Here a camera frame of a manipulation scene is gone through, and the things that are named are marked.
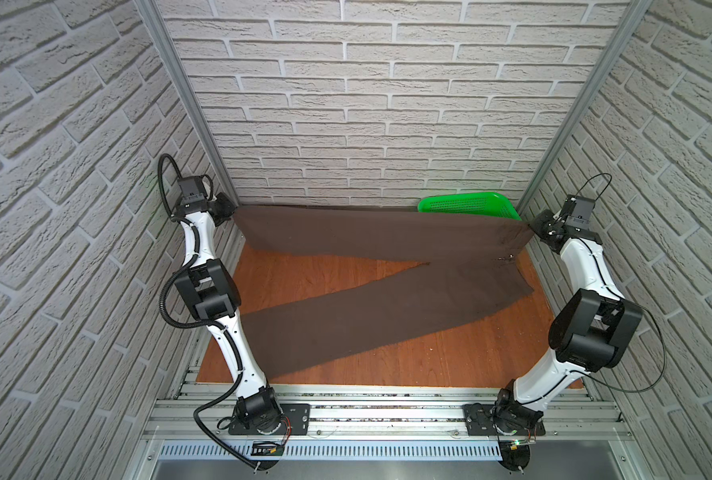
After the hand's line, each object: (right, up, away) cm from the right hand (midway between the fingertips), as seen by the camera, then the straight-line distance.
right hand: (540, 217), depth 88 cm
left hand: (-99, +7, +7) cm, 99 cm away
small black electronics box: (-78, -59, -16) cm, 99 cm away
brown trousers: (-17, -14, +14) cm, 26 cm away
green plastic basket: (-8, +7, +28) cm, 30 cm away
